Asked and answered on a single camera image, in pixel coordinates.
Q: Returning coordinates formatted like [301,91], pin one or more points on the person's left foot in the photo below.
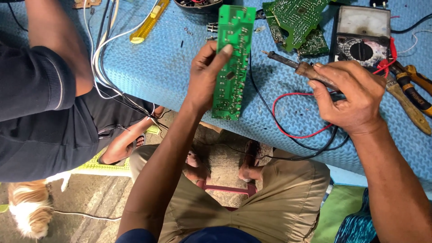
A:
[197,165]

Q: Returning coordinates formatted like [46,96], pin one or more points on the brown white dog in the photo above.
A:
[30,207]

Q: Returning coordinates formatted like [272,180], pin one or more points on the yellow utility knife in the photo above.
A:
[148,23]

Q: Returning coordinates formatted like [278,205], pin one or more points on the teal patterned cloth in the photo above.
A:
[356,222]

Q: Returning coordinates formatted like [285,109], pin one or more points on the brown circuit board piece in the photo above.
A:
[87,3]

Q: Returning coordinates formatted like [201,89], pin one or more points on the metal screw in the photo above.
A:
[212,25]
[210,38]
[212,30]

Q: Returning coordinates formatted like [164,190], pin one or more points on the person's khaki trousers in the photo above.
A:
[276,202]

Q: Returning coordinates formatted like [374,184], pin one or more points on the person's left hand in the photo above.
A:
[202,81]

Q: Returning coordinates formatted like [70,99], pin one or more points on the person's foot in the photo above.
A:
[197,165]
[251,162]

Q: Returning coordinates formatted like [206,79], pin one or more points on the black power plug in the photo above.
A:
[378,3]

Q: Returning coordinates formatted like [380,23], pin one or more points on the analog multimeter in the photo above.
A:
[362,33]

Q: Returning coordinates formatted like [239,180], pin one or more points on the brown soldering iron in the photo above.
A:
[300,67]

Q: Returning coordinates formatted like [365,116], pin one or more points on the person's right foot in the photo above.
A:
[251,162]

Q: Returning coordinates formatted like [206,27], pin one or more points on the green floor mat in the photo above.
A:
[334,212]

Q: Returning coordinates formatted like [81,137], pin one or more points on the small green circuit board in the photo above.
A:
[314,44]

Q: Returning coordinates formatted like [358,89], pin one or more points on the person's right hand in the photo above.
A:
[351,94]

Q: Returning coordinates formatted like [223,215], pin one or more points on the blue foam table mat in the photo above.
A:
[162,67]

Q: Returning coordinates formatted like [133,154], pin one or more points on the black round bowl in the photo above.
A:
[197,5]

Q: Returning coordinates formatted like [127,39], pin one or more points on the long green circuit board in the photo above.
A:
[236,40]

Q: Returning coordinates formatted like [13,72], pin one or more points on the person's blue shirt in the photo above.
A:
[189,236]

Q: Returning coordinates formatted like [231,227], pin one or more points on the lime green plastic chair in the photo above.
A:
[101,165]

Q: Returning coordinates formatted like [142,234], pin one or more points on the red stool frame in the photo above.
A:
[229,190]

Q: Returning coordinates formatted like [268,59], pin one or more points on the large green circuit board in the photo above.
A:
[297,20]

